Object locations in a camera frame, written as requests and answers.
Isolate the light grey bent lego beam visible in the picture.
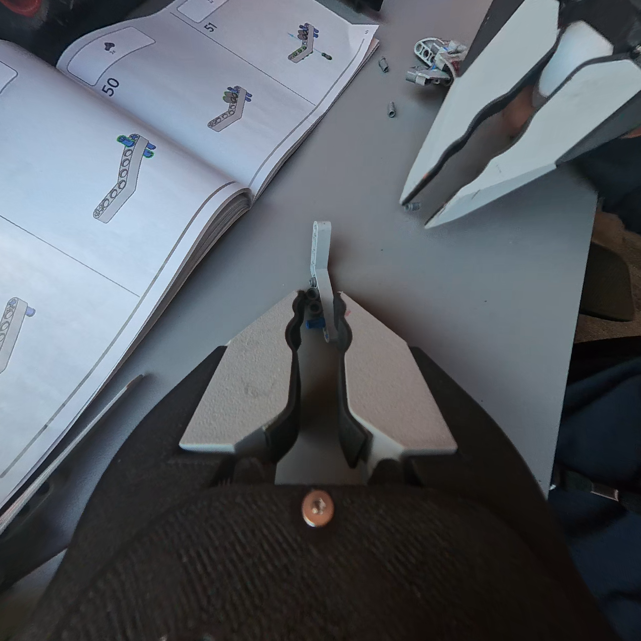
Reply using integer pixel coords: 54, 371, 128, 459
308, 220, 337, 344

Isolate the person's right hand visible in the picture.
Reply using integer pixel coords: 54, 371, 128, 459
501, 86, 546, 142

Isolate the grey lego connector piece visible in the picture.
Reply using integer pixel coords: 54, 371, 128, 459
406, 66, 450, 86

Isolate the lego instruction booklet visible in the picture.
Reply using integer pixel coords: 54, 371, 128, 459
0, 0, 380, 509

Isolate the person's right forearm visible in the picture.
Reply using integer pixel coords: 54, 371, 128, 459
571, 128, 641, 213

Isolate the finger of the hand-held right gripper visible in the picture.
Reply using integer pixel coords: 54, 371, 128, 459
400, 0, 566, 205
424, 49, 641, 230

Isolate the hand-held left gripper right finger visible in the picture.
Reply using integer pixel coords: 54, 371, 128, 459
333, 292, 458, 474

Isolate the person's navy clothing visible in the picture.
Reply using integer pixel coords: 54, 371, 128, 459
547, 351, 641, 641

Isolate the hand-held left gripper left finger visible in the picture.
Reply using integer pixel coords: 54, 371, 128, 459
179, 289, 308, 464

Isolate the grey technic parts cluster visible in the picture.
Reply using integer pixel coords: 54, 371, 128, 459
435, 41, 470, 77

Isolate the black strap with buckle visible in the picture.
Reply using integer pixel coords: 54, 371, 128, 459
550, 465, 641, 502

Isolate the thin grey flat board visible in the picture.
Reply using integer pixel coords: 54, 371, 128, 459
0, 373, 146, 527

